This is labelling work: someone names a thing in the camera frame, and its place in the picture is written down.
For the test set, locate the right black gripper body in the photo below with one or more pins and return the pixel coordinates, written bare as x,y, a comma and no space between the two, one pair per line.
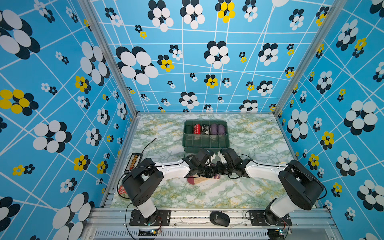
224,169

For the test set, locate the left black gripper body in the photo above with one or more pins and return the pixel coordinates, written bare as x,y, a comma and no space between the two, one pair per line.
206,171

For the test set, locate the beige purple striped sock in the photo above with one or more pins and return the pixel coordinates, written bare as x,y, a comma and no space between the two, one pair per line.
195,180

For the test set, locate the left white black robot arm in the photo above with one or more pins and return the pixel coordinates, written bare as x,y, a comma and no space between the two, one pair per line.
142,181

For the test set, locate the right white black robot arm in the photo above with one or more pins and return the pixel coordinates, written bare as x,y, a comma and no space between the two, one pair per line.
302,188

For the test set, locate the green plastic organizer tray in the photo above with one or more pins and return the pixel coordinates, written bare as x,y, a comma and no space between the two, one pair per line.
195,143

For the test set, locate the dark green rolled sock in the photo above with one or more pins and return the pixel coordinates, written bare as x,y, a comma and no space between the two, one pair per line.
189,130

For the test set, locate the red rolled sock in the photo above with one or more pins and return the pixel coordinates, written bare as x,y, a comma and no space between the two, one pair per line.
197,129

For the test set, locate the black white argyle rolled sock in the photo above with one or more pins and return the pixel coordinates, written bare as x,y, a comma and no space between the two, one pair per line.
205,129

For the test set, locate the dark purple rolled sock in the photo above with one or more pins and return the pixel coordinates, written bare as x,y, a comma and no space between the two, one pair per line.
221,130

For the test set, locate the black computer mouse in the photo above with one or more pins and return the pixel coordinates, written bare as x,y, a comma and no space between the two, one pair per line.
219,219

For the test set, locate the black tray with skewers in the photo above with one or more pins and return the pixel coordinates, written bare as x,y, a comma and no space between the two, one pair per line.
135,159

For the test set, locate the right green circuit board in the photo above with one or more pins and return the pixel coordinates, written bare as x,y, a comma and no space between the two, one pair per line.
277,234

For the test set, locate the green circuit board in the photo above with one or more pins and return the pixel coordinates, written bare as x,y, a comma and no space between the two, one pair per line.
277,234
148,233

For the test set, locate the left green circuit board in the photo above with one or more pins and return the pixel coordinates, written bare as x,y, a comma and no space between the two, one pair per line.
148,233

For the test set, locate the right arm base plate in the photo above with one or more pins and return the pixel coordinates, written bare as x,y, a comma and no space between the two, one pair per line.
258,218

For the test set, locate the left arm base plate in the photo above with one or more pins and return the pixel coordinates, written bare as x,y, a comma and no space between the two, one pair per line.
159,218

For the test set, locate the aluminium front rail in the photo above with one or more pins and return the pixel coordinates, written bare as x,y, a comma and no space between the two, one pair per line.
195,224

